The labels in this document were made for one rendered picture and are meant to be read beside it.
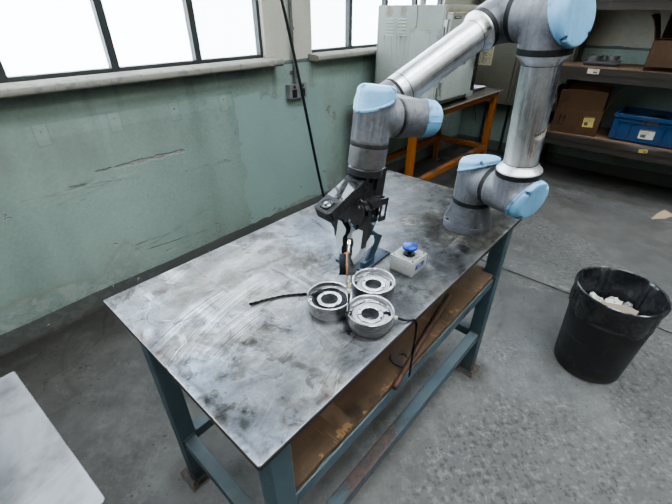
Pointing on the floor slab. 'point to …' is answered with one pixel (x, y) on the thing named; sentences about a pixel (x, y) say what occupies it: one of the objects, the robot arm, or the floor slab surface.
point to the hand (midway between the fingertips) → (347, 257)
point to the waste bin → (607, 323)
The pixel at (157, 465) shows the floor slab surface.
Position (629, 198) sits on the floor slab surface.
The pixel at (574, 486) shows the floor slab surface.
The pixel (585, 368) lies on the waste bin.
